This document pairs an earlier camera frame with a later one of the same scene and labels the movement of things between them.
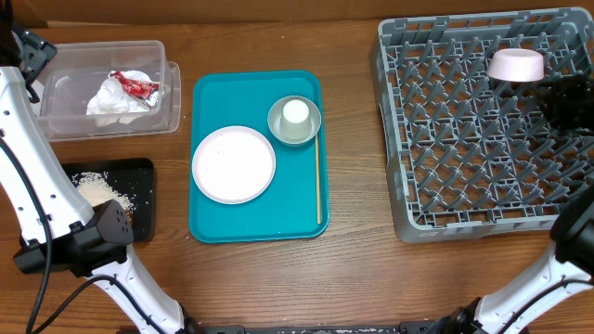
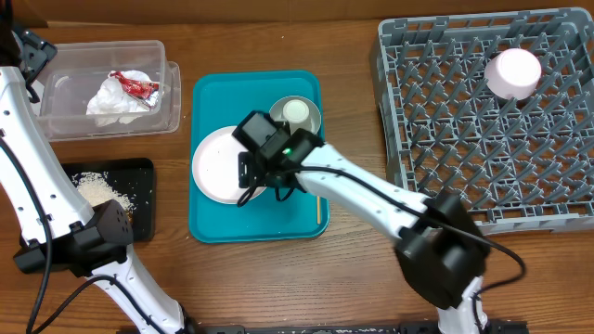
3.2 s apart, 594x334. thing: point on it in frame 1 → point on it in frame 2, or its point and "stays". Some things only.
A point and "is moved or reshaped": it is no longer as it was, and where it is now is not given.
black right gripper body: x=577 y=105 → x=264 y=172
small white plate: x=516 y=65 is moved or reshaped
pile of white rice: x=96 y=189 stays
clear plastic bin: x=109 y=89 stays
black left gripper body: x=38 y=54 stays
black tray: x=134 y=178 stays
